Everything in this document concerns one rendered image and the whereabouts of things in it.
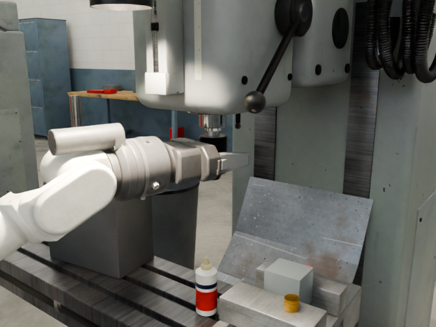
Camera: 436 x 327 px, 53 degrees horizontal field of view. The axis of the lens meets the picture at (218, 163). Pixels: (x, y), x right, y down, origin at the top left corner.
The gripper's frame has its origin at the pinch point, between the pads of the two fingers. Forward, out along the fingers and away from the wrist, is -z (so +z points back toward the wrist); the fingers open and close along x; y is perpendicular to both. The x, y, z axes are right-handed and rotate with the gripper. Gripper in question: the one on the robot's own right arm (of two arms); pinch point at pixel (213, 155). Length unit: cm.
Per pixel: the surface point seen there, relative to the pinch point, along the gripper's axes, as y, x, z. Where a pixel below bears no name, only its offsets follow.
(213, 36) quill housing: -18.6, -9.2, 6.9
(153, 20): -20.7, -3.4, 12.5
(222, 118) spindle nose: -6.4, -2.3, -0.2
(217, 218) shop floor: 123, 231, -180
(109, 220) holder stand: 17.3, 24.8, 8.5
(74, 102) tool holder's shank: -6.1, 38.9, 8.7
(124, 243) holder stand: 22.7, 23.7, 5.9
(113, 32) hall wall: -54, 615, -270
